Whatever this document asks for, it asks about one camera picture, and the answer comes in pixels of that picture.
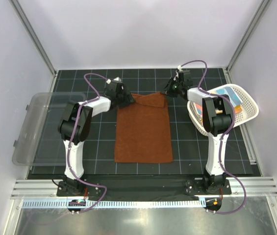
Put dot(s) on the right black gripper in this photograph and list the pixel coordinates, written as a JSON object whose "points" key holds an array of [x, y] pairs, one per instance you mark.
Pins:
{"points": [[167, 91]]}

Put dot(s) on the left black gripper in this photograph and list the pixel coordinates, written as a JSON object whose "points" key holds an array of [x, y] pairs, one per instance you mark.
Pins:
{"points": [[128, 98]]}

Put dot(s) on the dark brown towel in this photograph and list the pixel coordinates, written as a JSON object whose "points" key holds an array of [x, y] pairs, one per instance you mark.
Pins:
{"points": [[143, 133]]}

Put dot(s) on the light blue orange towel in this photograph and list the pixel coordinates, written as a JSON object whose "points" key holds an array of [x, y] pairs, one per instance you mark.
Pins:
{"points": [[233, 97]]}

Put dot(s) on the orange polka dot towel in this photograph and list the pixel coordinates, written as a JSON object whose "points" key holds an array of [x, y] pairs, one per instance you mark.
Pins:
{"points": [[238, 109]]}

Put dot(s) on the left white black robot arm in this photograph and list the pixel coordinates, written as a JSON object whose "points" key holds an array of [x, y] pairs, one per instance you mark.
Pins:
{"points": [[74, 128]]}

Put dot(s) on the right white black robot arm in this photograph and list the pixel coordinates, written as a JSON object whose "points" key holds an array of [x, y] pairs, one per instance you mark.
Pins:
{"points": [[217, 117]]}

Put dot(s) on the black grid mat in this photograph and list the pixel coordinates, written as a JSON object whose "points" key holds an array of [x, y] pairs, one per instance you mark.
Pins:
{"points": [[190, 147]]}

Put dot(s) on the white perforated plastic basket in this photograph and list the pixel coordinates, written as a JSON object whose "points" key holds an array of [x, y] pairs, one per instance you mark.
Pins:
{"points": [[249, 108]]}

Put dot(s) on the clear plastic bin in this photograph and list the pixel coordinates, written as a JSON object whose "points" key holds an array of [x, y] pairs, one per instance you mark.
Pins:
{"points": [[32, 127]]}

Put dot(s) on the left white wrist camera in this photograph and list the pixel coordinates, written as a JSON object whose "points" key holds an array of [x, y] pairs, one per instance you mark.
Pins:
{"points": [[117, 79]]}

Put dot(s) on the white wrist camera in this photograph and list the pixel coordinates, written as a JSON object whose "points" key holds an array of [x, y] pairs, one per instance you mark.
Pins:
{"points": [[117, 79], [179, 73]]}

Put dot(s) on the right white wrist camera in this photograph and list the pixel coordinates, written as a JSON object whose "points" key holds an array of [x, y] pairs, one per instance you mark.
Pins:
{"points": [[179, 73]]}

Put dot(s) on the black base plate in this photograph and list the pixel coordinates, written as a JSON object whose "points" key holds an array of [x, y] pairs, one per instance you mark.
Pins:
{"points": [[141, 187]]}

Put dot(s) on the slotted cable duct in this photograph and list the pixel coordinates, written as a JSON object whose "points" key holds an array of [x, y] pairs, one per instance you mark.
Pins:
{"points": [[71, 203]]}

